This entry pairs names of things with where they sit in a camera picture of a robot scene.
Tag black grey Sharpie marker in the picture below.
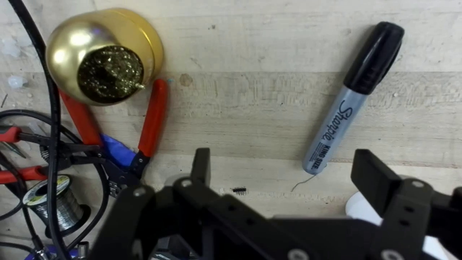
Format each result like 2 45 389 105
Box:
302 20 406 176

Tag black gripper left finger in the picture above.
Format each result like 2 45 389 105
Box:
86 147 309 260

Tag gold dome tip cleaner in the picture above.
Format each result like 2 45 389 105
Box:
45 7 166 107

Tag tangled thin black cables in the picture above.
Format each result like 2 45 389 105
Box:
0 108 113 257

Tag solder wire spool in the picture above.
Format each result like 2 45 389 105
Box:
22 173 91 238

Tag red handled side cutters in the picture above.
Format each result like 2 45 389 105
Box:
0 124 52 186

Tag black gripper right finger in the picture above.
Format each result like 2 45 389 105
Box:
350 149 462 260

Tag thin bare wire strand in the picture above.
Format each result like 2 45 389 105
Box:
291 173 318 193

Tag red handled wire stripper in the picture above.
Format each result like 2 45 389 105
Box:
60 76 171 195

